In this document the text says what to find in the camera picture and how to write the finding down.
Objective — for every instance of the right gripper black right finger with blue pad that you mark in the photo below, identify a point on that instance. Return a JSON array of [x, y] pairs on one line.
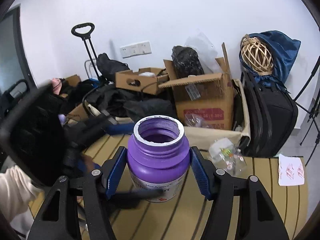
[[258, 217]]

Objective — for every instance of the purple plastic bottle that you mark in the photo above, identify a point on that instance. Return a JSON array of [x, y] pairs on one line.
[[158, 156]]

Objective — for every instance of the pink cloth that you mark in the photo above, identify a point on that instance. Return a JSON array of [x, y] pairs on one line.
[[56, 83]]

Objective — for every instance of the white paper card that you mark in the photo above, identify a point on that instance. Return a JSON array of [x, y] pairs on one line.
[[290, 171]]

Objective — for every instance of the clear plastic jar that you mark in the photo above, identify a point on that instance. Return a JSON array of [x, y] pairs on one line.
[[226, 156]]

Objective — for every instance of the black clothes pile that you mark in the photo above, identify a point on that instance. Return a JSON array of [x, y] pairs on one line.
[[88, 98]]

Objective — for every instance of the black suitcase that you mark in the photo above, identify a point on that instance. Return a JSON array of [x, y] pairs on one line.
[[272, 116]]

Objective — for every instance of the small cardboard box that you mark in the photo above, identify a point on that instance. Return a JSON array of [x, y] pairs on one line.
[[145, 80]]

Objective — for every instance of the large cardboard box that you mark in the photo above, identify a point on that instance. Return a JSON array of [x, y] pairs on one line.
[[210, 96]]

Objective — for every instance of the woven rattan ball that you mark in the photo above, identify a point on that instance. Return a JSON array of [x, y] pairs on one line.
[[256, 55]]

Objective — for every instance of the black plastic bag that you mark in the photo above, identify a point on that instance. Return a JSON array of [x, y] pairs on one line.
[[186, 62]]

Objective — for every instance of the blue fabric bag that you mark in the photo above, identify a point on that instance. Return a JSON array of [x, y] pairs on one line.
[[284, 51]]

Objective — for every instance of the black trolley handle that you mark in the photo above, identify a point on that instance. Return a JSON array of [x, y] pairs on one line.
[[86, 38]]

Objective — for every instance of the white wall socket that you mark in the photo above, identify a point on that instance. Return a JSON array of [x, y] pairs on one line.
[[136, 49]]

